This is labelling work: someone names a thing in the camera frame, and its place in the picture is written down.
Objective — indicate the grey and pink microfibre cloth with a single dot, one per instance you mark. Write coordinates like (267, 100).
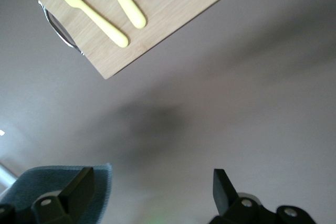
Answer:
(39, 179)

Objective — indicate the yellow plastic knife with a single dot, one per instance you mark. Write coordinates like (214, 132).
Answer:
(105, 24)

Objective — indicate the yellow plastic fork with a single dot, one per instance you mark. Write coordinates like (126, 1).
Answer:
(131, 11)

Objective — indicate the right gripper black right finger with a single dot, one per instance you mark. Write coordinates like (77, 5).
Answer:
(225, 197)

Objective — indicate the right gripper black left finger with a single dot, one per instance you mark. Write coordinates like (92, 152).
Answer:
(76, 195)

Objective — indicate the white rectangular rack base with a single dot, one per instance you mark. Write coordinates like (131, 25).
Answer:
(5, 175)

